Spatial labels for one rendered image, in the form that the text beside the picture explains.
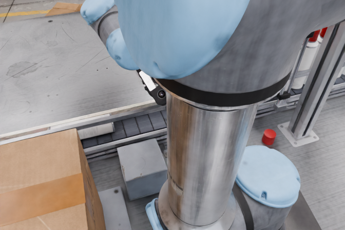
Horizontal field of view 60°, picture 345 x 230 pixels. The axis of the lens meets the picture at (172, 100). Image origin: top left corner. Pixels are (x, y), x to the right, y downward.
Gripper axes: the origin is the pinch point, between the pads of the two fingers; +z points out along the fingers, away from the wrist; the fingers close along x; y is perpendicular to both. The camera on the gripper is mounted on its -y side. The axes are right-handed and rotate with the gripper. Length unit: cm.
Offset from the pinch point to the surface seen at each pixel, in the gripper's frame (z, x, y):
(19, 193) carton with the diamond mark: -33.2, 20.3, -29.4
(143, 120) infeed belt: -0.3, 11.4, 0.8
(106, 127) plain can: -8.8, 18.5, -1.9
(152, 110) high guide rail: -6.2, 6.1, -3.6
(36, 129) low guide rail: -17.1, 33.8, 3.5
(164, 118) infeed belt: 2.6, 6.3, -0.3
